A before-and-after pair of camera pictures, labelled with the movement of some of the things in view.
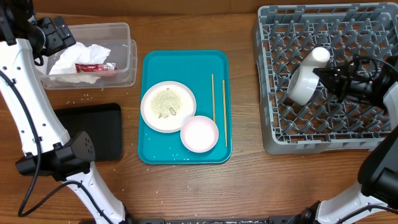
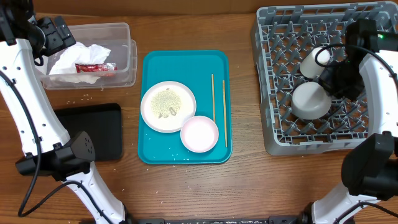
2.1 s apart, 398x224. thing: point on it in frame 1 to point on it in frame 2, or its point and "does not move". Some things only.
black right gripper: x=332 y=78 does not move
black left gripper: x=58 y=42 does not move
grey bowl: x=301 y=84 to x=311 y=101
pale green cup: x=318 y=56 does not move
